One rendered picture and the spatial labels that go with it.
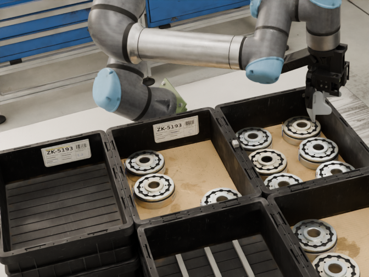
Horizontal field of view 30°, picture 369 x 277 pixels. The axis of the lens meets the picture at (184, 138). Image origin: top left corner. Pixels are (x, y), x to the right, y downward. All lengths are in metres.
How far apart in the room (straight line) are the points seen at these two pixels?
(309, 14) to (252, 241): 0.53
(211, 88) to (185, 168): 0.63
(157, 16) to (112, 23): 2.08
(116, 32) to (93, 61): 2.52
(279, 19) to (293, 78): 0.94
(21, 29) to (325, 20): 2.24
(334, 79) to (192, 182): 0.46
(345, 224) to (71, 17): 2.23
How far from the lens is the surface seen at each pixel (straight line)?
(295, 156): 1.85
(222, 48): 1.51
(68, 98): 3.81
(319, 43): 1.55
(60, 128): 2.29
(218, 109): 1.86
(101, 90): 2.03
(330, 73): 1.61
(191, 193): 1.74
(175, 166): 1.83
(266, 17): 1.52
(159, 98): 2.07
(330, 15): 1.52
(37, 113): 3.73
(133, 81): 2.03
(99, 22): 1.63
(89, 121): 2.30
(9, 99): 3.68
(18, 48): 3.58
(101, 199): 1.77
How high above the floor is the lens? 1.95
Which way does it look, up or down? 35 degrees down
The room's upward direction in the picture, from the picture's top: 5 degrees counter-clockwise
